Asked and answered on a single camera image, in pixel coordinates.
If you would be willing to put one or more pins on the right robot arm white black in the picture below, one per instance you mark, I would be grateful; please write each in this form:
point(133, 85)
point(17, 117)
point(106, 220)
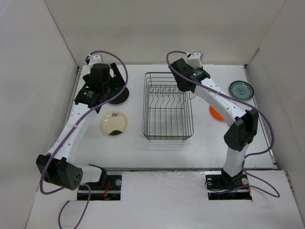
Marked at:
point(242, 123)

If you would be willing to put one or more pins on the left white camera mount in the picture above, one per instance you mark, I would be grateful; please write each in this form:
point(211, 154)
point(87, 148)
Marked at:
point(94, 59)

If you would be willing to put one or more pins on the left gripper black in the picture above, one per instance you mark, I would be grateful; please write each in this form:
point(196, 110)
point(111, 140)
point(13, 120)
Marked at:
point(117, 78)

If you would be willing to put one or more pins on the blue patterned ceramic plate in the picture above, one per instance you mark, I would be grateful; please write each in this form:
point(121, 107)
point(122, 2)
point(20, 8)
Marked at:
point(241, 90)

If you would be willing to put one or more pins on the orange round plate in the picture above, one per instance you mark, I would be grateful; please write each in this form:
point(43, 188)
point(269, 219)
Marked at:
point(216, 115)

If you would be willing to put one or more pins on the cream plate with flower pattern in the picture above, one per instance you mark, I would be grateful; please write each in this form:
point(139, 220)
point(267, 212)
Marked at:
point(114, 124)

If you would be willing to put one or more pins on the grey wire dish rack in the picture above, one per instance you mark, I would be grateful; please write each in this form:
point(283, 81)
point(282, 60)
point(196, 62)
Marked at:
point(167, 111)

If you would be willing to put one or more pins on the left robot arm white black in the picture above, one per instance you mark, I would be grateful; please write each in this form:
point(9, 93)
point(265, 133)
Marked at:
point(57, 166)

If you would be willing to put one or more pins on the clear glass plate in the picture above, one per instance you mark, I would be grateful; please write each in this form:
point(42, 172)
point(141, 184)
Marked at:
point(190, 95)

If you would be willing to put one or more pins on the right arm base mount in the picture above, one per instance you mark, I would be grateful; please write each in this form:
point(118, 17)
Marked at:
point(220, 187)

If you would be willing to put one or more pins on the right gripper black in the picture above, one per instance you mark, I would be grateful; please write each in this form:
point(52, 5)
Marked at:
point(192, 69)

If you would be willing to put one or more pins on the black round plate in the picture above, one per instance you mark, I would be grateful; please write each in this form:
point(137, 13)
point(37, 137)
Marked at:
point(121, 98)

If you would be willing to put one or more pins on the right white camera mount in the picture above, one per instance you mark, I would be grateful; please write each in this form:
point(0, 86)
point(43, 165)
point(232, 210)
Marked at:
point(195, 59)

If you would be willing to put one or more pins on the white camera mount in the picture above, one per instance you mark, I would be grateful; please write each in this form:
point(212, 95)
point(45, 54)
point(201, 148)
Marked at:
point(94, 59)
point(195, 59)

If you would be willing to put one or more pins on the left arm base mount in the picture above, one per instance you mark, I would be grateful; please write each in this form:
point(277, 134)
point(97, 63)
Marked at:
point(109, 189)

